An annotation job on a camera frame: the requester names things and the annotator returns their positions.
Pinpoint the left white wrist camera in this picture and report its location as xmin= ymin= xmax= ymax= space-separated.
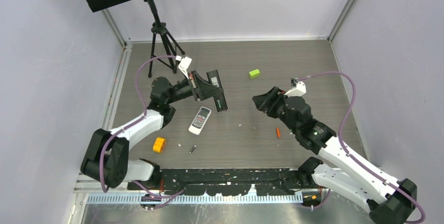
xmin=175 ymin=55 xmax=192 ymax=79

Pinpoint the green block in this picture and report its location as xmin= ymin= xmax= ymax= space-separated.
xmin=249 ymin=69 xmax=261 ymax=79

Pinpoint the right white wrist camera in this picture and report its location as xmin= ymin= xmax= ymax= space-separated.
xmin=284 ymin=79 xmax=306 ymax=97

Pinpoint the yellow toy block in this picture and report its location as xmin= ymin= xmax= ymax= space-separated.
xmin=152 ymin=137 xmax=167 ymax=153

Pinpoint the black tripod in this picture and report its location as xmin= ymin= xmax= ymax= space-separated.
xmin=144 ymin=0 xmax=185 ymax=59

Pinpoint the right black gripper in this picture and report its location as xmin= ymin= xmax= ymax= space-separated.
xmin=252 ymin=86 xmax=298 ymax=134

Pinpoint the green black battery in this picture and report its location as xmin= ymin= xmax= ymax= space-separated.
xmin=217 ymin=99 xmax=223 ymax=109

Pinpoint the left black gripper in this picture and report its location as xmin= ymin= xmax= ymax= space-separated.
xmin=166 ymin=71 xmax=223 ymax=105

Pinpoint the white remote control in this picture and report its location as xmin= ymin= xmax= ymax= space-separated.
xmin=188 ymin=107 xmax=212 ymax=136

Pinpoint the orange battery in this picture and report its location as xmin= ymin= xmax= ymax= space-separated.
xmin=276 ymin=128 xmax=281 ymax=138

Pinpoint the black remote control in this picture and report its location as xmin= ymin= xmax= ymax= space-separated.
xmin=206 ymin=70 xmax=228 ymax=112

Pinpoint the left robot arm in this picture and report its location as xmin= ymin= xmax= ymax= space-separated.
xmin=80 ymin=70 xmax=228 ymax=190

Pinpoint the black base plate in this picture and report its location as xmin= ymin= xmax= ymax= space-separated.
xmin=127 ymin=168 xmax=320 ymax=196

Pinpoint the white cable duct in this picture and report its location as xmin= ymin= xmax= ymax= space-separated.
xmin=86 ymin=192 xmax=303 ymax=205

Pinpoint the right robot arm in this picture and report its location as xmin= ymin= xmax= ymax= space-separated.
xmin=252 ymin=86 xmax=417 ymax=223

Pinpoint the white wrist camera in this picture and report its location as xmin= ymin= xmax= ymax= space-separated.
xmin=175 ymin=55 xmax=192 ymax=79
xmin=284 ymin=79 xmax=306 ymax=97

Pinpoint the black battery near front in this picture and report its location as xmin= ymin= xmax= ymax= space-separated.
xmin=189 ymin=144 xmax=197 ymax=154

